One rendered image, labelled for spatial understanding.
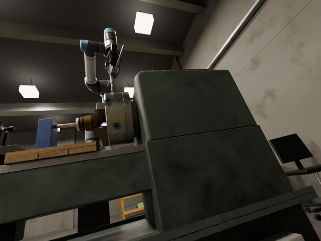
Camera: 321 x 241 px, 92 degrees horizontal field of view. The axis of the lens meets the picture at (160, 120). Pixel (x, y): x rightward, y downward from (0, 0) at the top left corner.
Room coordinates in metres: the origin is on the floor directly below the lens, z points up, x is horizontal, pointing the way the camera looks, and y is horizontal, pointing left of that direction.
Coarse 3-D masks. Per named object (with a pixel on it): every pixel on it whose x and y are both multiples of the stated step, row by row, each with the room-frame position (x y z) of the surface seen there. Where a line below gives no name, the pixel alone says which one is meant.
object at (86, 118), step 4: (88, 116) 0.70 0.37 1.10; (80, 120) 0.69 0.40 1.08; (84, 120) 0.69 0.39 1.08; (88, 120) 0.70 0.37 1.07; (80, 124) 0.70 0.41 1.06; (84, 124) 0.70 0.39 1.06; (88, 124) 0.71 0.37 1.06; (92, 124) 0.72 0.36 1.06; (96, 124) 0.73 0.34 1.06; (80, 128) 0.71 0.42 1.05; (84, 128) 0.72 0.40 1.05; (88, 128) 0.72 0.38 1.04; (92, 128) 0.73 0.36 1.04
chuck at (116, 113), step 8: (112, 96) 0.64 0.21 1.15; (120, 96) 0.65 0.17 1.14; (112, 104) 0.63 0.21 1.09; (120, 104) 0.64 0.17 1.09; (112, 112) 0.63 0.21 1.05; (120, 112) 0.64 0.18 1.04; (112, 120) 0.64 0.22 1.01; (120, 120) 0.65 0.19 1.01; (112, 128) 0.66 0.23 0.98; (120, 128) 0.67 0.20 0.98; (112, 136) 0.69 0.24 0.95; (120, 136) 0.70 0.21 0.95; (112, 144) 0.73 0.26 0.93; (120, 144) 0.76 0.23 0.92
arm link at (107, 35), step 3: (105, 30) 0.64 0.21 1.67; (108, 30) 0.64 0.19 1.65; (111, 30) 0.65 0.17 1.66; (114, 30) 0.66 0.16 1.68; (105, 33) 0.65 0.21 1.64; (108, 33) 0.64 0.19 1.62; (111, 33) 0.65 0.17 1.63; (114, 33) 0.66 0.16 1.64; (105, 36) 0.65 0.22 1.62; (108, 36) 0.64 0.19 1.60; (111, 36) 0.65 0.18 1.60; (114, 36) 0.66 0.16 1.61; (105, 39) 0.66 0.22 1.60; (108, 39) 0.65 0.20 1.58; (111, 39) 0.65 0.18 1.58; (114, 39) 0.66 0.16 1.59
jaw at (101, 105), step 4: (108, 100) 0.63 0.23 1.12; (96, 104) 0.63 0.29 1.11; (100, 104) 0.63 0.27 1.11; (104, 104) 0.64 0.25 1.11; (108, 104) 0.63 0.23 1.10; (96, 108) 0.62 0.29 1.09; (100, 108) 0.63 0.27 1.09; (104, 108) 0.63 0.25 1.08; (96, 112) 0.67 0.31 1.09; (100, 112) 0.66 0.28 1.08; (104, 112) 0.66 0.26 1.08; (92, 116) 0.69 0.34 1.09; (96, 116) 0.67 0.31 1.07; (100, 116) 0.68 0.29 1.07; (104, 116) 0.69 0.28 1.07; (92, 120) 0.70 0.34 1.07; (96, 120) 0.71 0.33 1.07; (100, 120) 0.72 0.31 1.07; (104, 120) 0.73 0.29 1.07
